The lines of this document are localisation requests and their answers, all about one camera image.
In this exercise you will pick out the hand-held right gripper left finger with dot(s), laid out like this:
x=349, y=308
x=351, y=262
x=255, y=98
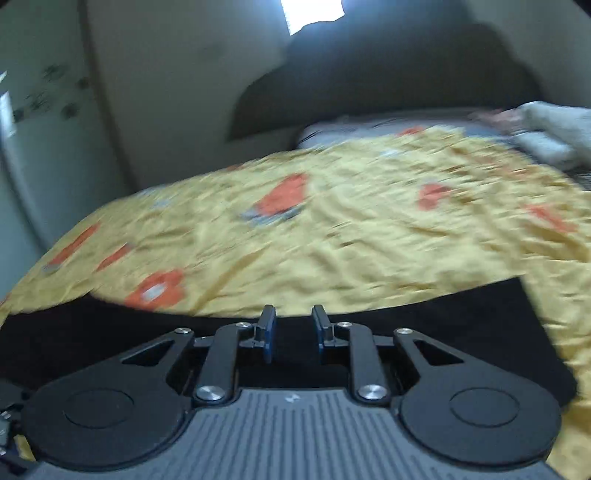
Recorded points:
x=268, y=338

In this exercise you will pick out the window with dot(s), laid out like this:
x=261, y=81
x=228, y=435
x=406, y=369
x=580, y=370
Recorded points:
x=311, y=14

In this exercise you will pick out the white pillow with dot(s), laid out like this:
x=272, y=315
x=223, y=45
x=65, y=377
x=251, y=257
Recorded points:
x=351, y=127

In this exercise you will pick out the black pants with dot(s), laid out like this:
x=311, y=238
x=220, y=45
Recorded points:
x=466, y=314

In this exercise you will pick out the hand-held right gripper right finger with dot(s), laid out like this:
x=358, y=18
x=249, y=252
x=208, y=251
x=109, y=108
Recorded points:
x=319, y=338

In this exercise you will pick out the white folded quilt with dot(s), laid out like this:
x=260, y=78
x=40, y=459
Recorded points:
x=554, y=129

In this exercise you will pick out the mirrored wardrobe door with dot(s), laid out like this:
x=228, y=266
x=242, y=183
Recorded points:
x=51, y=152

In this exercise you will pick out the dark upholstered headboard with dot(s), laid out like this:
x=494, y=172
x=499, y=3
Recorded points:
x=392, y=78

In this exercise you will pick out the pink patterned cloth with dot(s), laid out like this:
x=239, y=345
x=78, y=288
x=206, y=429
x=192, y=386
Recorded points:
x=494, y=116

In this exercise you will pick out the yellow printed blanket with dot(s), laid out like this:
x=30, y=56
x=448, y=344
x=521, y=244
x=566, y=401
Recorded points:
x=351, y=230

